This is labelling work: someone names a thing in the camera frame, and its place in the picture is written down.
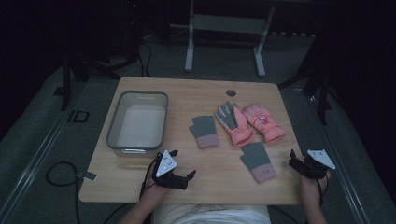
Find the black metal stand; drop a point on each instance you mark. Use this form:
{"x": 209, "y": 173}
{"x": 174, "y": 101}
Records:
{"x": 93, "y": 62}
{"x": 317, "y": 84}

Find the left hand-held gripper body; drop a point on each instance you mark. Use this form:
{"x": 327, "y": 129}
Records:
{"x": 168, "y": 174}

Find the black rectangular floor marker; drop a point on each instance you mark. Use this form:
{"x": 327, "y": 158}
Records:
{"x": 78, "y": 116}

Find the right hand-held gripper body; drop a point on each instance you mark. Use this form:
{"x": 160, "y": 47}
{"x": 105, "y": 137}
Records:
{"x": 314, "y": 165}

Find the pink ski glove with print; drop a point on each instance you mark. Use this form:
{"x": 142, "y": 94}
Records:
{"x": 263, "y": 123}

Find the person's right hand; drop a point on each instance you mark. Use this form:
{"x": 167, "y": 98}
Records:
{"x": 313, "y": 189}

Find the person's white clothing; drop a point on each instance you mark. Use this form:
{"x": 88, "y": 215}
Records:
{"x": 211, "y": 214}

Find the white metal desk frame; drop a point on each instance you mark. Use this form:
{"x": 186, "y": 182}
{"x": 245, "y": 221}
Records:
{"x": 229, "y": 25}

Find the grey plastic bin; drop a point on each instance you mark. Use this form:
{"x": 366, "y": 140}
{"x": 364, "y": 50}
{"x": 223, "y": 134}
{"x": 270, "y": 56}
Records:
{"x": 138, "y": 124}

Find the person's left hand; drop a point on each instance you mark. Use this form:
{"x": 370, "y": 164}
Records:
{"x": 153, "y": 190}

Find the pink ski glove grey palm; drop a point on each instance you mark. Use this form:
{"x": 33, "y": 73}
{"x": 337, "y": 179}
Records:
{"x": 234, "y": 126}

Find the metal floor rail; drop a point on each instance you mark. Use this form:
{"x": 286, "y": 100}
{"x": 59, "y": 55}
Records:
{"x": 339, "y": 161}
{"x": 34, "y": 165}

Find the grey fingerless glove pink cuff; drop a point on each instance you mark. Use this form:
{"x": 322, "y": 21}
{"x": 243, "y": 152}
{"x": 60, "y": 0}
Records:
{"x": 204, "y": 132}
{"x": 257, "y": 161}

